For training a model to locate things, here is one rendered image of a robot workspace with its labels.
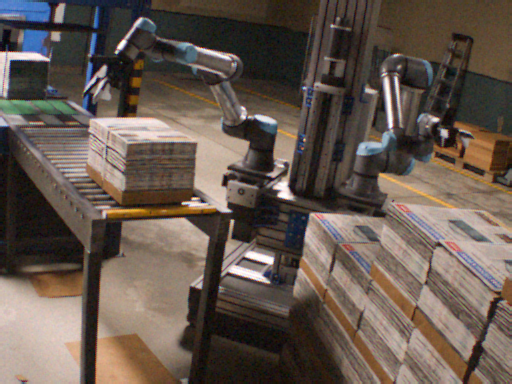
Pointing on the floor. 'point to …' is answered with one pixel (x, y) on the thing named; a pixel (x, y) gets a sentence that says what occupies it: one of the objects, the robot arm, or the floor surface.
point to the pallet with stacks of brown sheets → (480, 152)
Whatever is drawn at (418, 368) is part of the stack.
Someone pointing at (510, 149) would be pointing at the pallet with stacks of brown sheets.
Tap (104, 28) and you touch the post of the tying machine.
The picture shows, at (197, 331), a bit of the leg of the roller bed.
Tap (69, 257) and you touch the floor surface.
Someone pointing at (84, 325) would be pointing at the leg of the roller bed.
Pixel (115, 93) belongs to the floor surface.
